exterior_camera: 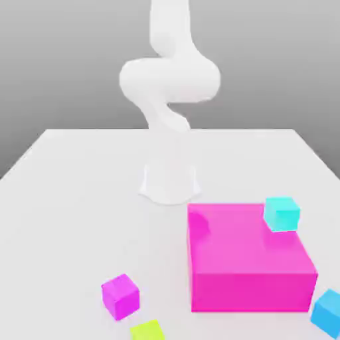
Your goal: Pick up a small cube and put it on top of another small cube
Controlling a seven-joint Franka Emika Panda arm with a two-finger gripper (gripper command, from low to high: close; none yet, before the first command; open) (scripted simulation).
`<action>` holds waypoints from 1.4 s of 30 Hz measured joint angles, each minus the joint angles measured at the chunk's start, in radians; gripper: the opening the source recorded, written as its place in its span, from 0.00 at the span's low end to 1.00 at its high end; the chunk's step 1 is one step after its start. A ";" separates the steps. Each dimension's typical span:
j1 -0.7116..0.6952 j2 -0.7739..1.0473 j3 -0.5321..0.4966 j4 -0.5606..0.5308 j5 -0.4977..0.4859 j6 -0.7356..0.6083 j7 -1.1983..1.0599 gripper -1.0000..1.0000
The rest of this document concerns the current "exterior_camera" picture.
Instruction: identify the small magenta cube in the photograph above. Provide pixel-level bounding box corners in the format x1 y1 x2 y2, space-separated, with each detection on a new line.
100 273 141 321

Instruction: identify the small blue cube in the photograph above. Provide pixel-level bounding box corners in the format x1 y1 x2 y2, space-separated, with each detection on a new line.
309 288 340 340

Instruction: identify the small yellow-green cube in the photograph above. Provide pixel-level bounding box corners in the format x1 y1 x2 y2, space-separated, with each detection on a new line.
129 319 165 340

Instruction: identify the large pink box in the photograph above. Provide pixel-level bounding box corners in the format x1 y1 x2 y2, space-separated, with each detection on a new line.
187 203 319 313

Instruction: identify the small cyan cube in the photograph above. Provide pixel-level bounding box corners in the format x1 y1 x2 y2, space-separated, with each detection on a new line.
263 196 301 232

